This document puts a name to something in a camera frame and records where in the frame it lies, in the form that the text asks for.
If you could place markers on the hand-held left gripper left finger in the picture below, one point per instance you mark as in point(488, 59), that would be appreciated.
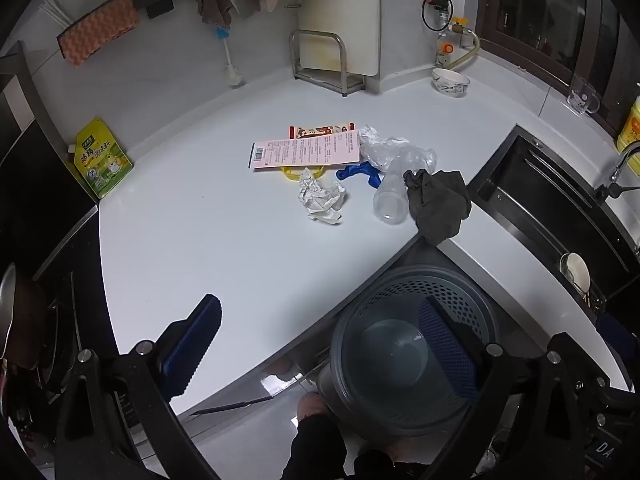
point(192, 345)

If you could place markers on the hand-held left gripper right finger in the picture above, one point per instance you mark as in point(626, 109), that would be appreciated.
point(445, 350)

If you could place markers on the grey perforated trash bin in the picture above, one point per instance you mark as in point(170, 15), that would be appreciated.
point(360, 410)

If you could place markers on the dark grey cloth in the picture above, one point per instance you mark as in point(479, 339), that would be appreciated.
point(440, 210)

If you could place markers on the clear plastic cup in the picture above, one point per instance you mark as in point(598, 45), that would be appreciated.
point(392, 200)

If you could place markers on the white paper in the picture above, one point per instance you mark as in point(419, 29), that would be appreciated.
point(322, 200)

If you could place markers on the clear plastic bag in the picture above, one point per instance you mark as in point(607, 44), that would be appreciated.
point(380, 152)

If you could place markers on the pink paper box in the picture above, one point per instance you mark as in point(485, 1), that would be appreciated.
point(305, 152)

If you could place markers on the red and white snack wrapper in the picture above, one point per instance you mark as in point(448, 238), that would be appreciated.
point(320, 131)

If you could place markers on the white bowl in sink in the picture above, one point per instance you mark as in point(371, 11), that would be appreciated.
point(576, 270)

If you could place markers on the steel sink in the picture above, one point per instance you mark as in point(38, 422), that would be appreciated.
point(540, 200)

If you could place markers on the metal pan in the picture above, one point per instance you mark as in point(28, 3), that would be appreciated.
point(7, 305)

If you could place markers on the yellow green seasoning pouch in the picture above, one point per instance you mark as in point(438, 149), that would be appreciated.
point(100, 160)

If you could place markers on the black appliance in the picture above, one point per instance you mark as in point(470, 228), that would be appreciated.
point(35, 185)

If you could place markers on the metal faucet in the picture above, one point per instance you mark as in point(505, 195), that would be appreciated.
point(620, 165)

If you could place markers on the white patterned bowl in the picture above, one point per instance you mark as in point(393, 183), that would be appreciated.
point(450, 84)

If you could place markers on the blue and white bottle brush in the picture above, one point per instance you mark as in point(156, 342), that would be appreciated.
point(232, 72)

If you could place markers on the clear glass mug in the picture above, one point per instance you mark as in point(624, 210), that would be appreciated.
point(582, 97)

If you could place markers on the yellow oil bottle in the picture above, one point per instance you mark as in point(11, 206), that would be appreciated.
point(630, 125)

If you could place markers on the orange round cap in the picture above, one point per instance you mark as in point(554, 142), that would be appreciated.
point(446, 48)

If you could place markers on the metal cutting board rack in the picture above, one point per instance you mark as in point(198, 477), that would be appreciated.
point(342, 60)

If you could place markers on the orange wavy sponge cloth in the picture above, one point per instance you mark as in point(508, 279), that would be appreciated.
point(97, 30)

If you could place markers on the brown hanging cloth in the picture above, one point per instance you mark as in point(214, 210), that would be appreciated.
point(215, 2)

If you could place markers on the dark window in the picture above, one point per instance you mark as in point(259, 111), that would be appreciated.
point(550, 10)

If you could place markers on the white cutting board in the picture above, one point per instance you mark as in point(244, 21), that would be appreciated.
point(340, 5)

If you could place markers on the white chopsticks bundle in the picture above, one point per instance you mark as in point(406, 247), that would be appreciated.
point(52, 10)

